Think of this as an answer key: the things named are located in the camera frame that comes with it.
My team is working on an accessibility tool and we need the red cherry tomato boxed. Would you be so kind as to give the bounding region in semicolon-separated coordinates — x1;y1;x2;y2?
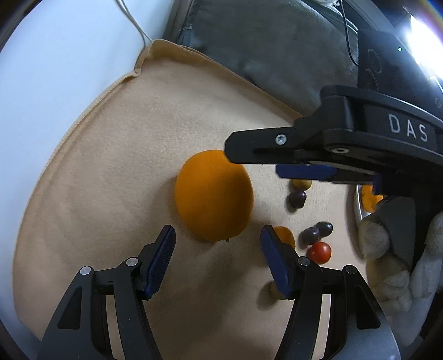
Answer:
306;241;332;265

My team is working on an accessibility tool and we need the dark purple plum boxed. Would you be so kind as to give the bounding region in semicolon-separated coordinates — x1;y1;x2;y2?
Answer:
299;227;321;246

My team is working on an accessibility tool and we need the white cable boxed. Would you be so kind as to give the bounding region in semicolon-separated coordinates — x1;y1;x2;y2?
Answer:
115;0;153;46

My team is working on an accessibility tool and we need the tan blanket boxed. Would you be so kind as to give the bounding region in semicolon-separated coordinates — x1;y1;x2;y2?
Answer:
13;40;366;359

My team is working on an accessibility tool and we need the floral white plate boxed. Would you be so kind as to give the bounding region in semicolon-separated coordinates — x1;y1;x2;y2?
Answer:
353;184;371;223

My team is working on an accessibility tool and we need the large orange with stem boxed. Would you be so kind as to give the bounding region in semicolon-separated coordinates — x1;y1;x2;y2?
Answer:
360;184;384;213

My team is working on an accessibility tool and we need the brown longan fruit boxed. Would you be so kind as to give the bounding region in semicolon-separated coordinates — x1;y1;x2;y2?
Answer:
291;179;312;191

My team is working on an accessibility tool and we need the small orange kumquat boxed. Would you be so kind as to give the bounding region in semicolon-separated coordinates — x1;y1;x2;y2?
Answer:
273;227;296;249

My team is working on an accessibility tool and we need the white gloved right hand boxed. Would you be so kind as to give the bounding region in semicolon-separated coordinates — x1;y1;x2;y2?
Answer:
357;197;442;346

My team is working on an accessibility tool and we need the black cable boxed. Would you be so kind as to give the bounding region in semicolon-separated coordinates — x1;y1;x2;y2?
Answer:
337;0;361;67

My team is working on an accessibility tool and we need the grey cushion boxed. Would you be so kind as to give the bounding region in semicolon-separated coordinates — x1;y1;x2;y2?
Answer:
164;0;358;115

